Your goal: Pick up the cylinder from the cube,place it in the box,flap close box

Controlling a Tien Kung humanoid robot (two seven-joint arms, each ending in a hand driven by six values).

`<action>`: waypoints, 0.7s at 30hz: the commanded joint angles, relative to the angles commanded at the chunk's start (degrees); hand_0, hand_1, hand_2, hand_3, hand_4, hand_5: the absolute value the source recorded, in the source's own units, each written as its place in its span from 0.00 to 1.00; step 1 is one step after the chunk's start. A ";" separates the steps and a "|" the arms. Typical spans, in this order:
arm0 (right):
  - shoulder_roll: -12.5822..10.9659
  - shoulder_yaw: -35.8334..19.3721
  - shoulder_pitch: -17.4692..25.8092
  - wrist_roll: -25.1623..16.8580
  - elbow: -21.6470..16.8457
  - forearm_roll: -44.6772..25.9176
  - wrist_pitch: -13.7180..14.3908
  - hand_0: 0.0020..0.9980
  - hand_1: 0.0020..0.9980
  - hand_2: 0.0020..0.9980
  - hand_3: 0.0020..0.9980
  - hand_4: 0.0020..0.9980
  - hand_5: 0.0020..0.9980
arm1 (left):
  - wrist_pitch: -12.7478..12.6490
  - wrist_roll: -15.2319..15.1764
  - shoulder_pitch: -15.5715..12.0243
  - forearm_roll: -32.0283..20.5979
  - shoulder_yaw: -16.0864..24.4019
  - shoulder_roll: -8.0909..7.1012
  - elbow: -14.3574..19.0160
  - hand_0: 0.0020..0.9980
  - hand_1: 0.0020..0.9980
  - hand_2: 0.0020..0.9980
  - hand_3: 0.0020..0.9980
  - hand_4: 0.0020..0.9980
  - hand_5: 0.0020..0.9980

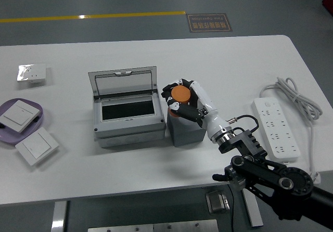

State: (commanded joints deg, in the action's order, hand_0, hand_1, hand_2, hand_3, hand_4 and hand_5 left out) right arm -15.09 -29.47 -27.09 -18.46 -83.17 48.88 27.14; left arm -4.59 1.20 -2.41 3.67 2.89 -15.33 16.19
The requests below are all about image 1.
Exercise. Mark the white wall switch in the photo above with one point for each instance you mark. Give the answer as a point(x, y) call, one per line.
point(19, 115)
point(36, 144)

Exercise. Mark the white wall socket in wrap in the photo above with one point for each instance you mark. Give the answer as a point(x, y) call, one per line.
point(33, 72)

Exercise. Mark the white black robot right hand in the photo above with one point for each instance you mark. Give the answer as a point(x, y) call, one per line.
point(208, 112)

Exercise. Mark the purple tray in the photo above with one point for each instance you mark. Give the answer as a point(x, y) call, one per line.
point(7, 137)

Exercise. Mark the brown floor sign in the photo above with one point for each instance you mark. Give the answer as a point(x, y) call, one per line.
point(209, 22)

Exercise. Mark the white table leg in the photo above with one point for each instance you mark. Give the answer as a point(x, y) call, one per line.
point(253, 211)
point(58, 216)

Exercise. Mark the white power strip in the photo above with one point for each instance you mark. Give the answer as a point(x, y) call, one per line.
point(273, 125)

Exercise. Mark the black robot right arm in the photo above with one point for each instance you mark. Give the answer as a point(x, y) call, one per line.
point(262, 172)

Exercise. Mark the grey cube with round hole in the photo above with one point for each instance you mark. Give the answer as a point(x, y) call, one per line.
point(187, 135)

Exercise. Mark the orange cylinder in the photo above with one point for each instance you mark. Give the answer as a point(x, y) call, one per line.
point(180, 94)

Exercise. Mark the grey metal base plate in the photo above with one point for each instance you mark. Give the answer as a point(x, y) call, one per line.
point(156, 228)

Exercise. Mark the grey enclosure box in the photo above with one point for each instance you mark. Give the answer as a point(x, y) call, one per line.
point(127, 130)

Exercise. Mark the metal floor socket box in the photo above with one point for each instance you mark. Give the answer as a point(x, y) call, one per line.
point(216, 202)

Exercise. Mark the yellow floor tape line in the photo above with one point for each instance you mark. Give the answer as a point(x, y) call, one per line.
point(104, 16)

